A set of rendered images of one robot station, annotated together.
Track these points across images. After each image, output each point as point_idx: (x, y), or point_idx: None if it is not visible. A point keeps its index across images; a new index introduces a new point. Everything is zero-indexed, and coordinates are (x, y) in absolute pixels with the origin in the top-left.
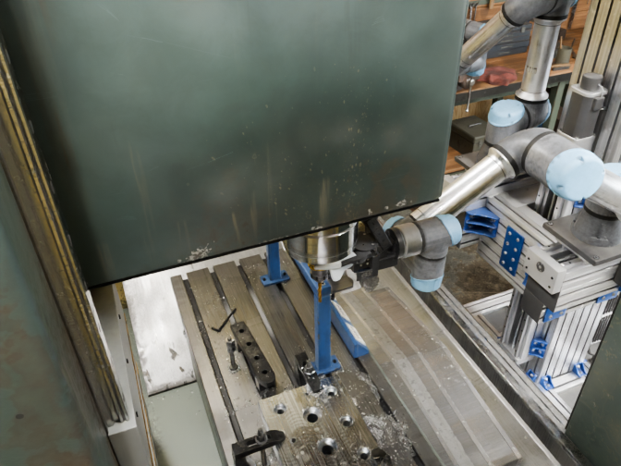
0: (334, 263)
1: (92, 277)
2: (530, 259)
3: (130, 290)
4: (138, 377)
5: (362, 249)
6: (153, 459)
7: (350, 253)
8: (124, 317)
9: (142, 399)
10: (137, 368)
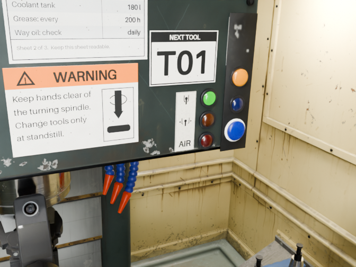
0: (1, 216)
1: None
2: None
3: (253, 260)
4: (81, 237)
5: (11, 235)
6: (0, 254)
7: (10, 228)
8: (94, 190)
9: (61, 243)
10: (94, 237)
